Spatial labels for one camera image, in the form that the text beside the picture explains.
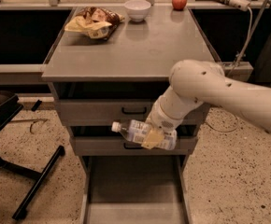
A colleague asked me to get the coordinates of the blue plastic bottle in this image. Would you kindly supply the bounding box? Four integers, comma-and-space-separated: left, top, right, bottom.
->
111, 119, 177, 150

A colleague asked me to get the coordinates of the black chair base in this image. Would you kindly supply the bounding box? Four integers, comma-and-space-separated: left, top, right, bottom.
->
0, 83, 66, 221

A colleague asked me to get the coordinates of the red apple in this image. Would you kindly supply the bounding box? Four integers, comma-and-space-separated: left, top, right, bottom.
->
172, 0, 187, 10

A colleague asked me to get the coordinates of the middle grey drawer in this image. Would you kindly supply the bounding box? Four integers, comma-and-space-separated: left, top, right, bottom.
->
70, 136, 198, 156

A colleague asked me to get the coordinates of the grey drawer cabinet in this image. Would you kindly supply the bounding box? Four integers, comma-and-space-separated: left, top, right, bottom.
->
41, 5, 224, 224

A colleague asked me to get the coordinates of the grey drawer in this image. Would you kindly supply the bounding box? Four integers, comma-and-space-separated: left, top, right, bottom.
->
79, 156, 193, 224
54, 98, 212, 127
70, 136, 198, 156

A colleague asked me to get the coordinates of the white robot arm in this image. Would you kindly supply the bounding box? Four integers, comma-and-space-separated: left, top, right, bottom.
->
142, 60, 271, 148

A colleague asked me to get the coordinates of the brown yellow chip bag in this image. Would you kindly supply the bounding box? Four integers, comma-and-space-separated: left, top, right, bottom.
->
64, 7, 124, 39

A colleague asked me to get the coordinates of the bottom grey drawer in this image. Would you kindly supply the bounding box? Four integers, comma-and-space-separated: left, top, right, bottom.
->
79, 156, 193, 224

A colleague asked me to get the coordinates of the top grey drawer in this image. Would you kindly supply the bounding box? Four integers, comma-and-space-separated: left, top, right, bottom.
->
54, 98, 212, 127

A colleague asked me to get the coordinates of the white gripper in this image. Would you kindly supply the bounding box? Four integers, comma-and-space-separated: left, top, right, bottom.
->
142, 102, 182, 149

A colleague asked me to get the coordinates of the white ceramic bowl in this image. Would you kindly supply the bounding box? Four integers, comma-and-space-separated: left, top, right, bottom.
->
124, 0, 151, 21

